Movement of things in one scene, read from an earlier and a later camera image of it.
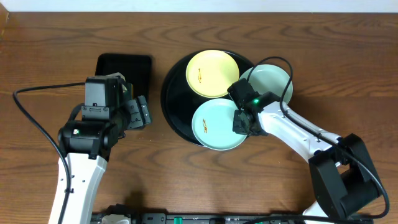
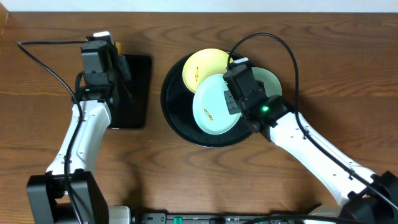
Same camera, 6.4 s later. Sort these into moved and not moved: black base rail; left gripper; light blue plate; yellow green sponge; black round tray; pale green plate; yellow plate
Moved: left gripper; pale green plate; light blue plate; yellow green sponge
Not moved: black base rail; black round tray; yellow plate
